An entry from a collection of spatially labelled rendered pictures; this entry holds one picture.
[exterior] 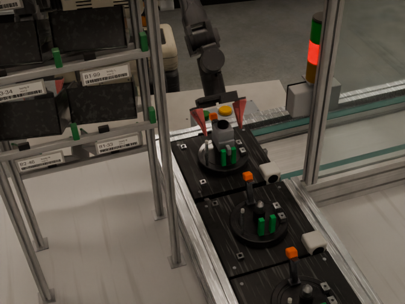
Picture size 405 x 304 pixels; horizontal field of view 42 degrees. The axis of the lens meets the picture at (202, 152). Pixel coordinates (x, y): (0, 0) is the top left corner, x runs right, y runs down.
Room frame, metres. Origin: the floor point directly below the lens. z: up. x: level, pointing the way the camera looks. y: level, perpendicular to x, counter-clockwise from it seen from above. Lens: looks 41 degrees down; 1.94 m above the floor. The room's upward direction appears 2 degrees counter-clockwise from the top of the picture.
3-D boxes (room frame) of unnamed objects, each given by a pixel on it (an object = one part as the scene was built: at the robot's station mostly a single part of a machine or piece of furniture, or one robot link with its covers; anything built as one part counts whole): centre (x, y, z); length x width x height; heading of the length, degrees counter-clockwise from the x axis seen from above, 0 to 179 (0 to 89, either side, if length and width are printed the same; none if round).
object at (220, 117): (1.33, -0.08, 0.93); 0.21 x 0.07 x 0.06; 107
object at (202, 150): (1.10, -0.06, 0.98); 0.14 x 0.14 x 0.02
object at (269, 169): (1.03, -0.18, 0.97); 0.05 x 0.05 x 0.04; 17
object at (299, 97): (1.04, -0.27, 1.29); 0.12 x 0.05 x 0.25; 107
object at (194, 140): (1.10, -0.06, 0.96); 0.24 x 0.24 x 0.02; 17
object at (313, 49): (1.04, -0.27, 1.33); 0.05 x 0.05 x 0.05
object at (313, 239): (0.85, -0.13, 1.01); 0.24 x 0.24 x 0.13; 17
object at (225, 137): (1.09, -0.06, 1.06); 0.08 x 0.04 x 0.07; 17
